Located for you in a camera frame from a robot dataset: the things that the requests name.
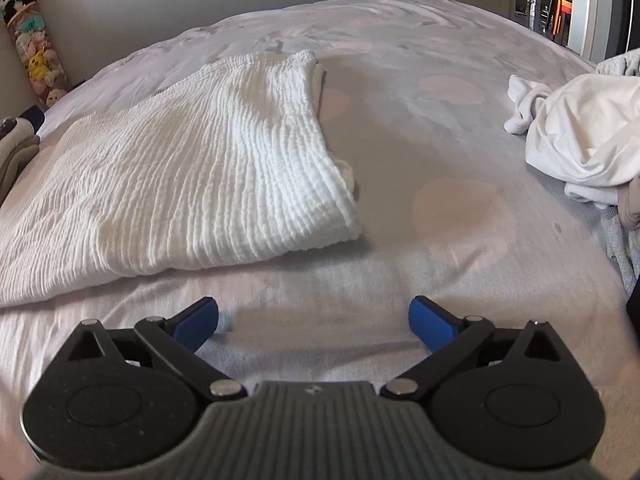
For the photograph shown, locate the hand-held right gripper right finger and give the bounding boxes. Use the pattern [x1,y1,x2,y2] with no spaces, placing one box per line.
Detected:
[380,296,563,402]

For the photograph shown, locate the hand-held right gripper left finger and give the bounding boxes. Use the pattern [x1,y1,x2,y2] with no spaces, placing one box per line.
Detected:
[65,296,248,402]

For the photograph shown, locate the white crinkle shirt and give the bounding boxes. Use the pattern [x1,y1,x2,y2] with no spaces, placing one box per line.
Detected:
[0,49,363,308]

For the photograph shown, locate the bed with polka dot sheet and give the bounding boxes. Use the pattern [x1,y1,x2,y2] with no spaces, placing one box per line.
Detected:
[0,0,640,480]

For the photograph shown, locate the light grey knit garment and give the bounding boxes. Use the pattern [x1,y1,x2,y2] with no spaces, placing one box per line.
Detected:
[594,49,640,297]

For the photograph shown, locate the beige folded garment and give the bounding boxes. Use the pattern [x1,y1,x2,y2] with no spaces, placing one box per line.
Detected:
[0,144,42,203]

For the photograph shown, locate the pile of white laundry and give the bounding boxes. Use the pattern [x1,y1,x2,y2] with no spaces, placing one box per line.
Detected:
[502,72,640,211]

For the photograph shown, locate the clear tube of plush toys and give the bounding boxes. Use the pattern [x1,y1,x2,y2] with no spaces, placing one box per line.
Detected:
[5,2,69,109]

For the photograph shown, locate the orange chair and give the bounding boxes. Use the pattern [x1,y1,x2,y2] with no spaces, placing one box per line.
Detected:
[546,0,572,45]

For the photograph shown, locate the panda plush toy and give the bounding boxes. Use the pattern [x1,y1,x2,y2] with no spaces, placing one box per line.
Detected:
[0,0,37,26]

